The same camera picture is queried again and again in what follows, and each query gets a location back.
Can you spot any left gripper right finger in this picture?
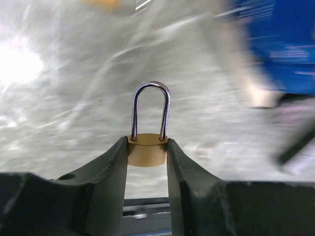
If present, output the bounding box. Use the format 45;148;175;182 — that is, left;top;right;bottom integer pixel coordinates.
167;139;315;236

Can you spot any blue snack bag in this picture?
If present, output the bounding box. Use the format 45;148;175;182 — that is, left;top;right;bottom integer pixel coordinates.
237;0;315;95

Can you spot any long-shackle brass padlock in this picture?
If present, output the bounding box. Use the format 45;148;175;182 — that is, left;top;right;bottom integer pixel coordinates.
128;81;171;167

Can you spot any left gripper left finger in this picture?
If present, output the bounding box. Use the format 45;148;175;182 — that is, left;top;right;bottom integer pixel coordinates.
0;137;128;236

